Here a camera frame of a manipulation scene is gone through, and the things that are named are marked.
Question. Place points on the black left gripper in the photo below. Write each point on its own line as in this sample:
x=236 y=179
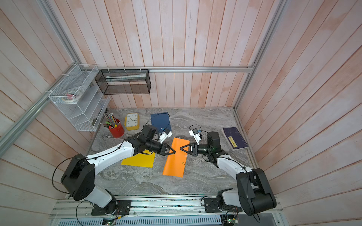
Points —
x=163 y=149

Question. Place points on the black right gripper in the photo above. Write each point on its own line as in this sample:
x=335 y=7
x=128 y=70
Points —
x=194 y=150

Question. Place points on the orange paper document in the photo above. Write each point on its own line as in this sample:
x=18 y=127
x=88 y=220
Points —
x=175 y=164

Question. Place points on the blue paper document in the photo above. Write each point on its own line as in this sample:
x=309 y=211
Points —
x=161 y=121

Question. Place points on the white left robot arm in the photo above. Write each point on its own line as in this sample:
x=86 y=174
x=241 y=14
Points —
x=79 y=177

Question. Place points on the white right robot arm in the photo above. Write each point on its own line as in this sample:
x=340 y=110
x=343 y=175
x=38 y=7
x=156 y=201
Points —
x=253 y=194

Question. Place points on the yellow paper document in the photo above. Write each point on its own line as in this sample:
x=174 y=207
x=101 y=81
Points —
x=145 y=160

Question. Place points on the yellow desk clock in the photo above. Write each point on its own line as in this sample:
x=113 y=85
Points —
x=132 y=121

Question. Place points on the dark purple book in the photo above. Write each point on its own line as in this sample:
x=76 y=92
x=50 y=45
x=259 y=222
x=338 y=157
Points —
x=234 y=138

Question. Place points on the red metal pencil cup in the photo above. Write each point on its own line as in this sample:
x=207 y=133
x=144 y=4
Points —
x=117 y=131

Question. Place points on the tape roll in shelf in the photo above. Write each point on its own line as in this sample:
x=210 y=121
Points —
x=71 y=96

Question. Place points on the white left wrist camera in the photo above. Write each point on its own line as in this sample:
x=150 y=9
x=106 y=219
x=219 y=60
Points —
x=164 y=135

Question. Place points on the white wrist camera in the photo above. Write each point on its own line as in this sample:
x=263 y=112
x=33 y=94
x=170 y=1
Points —
x=164 y=135
x=196 y=135

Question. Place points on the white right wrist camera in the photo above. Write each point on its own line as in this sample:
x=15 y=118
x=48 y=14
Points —
x=196 y=135

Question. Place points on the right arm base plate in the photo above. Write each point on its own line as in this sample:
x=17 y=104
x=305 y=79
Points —
x=216 y=205

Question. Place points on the aluminium front rail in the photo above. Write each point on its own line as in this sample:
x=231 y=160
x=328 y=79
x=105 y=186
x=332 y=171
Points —
x=141 y=206

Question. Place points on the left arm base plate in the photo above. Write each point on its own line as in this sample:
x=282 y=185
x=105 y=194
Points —
x=115 y=207

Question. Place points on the black wire mesh basket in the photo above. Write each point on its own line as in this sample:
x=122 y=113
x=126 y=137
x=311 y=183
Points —
x=123 y=81

